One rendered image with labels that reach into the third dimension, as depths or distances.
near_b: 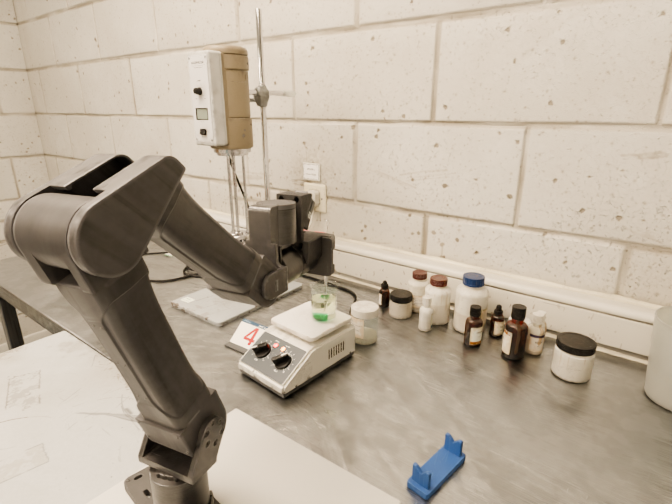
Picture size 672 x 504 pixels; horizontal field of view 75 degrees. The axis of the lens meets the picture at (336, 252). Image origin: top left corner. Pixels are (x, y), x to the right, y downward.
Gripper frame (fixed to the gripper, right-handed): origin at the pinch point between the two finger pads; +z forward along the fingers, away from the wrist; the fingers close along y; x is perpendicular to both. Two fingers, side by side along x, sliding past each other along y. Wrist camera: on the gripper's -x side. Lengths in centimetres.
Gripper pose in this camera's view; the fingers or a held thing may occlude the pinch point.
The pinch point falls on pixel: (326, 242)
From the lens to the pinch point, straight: 80.9
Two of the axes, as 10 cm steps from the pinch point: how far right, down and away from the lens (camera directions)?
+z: 3.9, -2.4, 8.9
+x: -0.2, 9.6, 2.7
